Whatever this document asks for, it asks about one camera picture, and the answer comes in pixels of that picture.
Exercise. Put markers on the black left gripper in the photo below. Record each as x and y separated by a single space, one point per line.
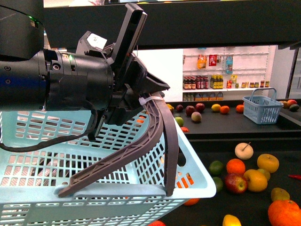
112 78

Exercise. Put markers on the grey basket handle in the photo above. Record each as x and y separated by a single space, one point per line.
161 122

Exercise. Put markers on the light blue shopping basket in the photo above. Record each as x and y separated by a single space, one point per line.
131 175

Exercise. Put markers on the yellow lemon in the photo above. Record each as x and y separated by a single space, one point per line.
230 220

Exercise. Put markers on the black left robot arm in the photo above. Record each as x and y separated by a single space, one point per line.
32 77

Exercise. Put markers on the black overhead shelf canopy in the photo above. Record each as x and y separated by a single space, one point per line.
183 24

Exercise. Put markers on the white zip tie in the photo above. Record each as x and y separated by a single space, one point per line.
144 101

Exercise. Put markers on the green lime upper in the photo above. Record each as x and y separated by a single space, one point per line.
215 168

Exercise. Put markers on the green lime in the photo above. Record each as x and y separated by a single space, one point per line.
218 183
215 168

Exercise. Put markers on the white pear back tray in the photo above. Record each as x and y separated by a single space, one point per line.
244 151

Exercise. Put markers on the small blue basket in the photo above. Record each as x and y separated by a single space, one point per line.
262 109

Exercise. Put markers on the small orange back tray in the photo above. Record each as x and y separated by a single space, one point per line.
235 166

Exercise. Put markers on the large orange middle tray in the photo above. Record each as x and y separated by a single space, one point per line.
191 202

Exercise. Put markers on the green lime lower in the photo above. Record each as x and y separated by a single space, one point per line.
218 183

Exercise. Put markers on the red apple front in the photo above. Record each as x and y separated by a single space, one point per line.
157 223

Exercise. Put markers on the yellow apple right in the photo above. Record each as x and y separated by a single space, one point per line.
268 162

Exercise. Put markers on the yellow apple beside red apple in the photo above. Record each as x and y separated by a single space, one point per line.
256 180

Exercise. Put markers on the small yellow green fruit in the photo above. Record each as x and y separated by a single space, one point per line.
265 173

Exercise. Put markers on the brown kiwi fruit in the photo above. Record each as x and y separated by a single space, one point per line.
279 194

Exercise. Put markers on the red chili pepper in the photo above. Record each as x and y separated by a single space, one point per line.
298 177

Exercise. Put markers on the large orange right front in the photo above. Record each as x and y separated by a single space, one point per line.
284 213

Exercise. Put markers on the white wall goods shelf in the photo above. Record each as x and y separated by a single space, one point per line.
225 73

